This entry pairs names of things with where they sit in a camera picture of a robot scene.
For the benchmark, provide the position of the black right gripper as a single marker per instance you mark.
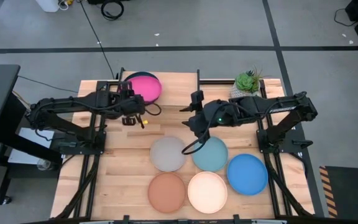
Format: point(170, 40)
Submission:
point(199, 119)

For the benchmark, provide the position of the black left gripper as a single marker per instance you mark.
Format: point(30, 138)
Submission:
point(132, 105)

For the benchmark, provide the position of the pink plate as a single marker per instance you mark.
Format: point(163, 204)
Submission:
point(148, 88)

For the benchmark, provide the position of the terracotta plate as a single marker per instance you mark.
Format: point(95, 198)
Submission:
point(166, 193)

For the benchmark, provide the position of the blue plate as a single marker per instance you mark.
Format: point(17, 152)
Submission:
point(247, 174)

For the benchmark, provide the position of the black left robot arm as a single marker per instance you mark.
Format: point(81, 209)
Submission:
point(73, 104)

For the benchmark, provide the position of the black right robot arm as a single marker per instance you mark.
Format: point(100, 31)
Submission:
point(278, 105)

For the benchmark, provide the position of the wooden shelf with black legs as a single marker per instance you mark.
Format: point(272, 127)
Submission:
point(176, 88)

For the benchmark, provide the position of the grey plate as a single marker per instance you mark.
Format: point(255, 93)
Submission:
point(166, 155)

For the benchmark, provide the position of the light teal plate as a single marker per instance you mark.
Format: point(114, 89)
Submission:
point(214, 155)

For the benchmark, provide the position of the potted green succulent plant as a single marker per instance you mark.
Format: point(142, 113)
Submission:
point(245, 81)

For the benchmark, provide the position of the cream plate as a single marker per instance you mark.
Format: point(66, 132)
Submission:
point(207, 192)

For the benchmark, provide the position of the white container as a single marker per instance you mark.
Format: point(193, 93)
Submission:
point(47, 4)

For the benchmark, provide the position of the white board under desk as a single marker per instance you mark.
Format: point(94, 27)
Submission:
point(23, 155)

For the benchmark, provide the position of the black mat with hazard stripes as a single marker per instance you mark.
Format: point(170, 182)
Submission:
point(353, 189)

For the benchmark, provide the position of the black right table frame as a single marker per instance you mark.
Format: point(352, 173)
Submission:
point(262, 88)

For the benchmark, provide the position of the black table frame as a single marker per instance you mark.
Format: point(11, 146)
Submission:
point(89, 186)
point(262, 88)

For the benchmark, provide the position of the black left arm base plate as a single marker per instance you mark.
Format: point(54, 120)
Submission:
point(73, 150)

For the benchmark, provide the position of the black left table frame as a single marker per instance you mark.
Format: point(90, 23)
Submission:
point(89, 186)

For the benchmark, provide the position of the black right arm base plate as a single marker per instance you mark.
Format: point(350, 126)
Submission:
point(291, 147)

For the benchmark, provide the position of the black front frame rail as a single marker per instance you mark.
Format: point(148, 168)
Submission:
point(322, 219)

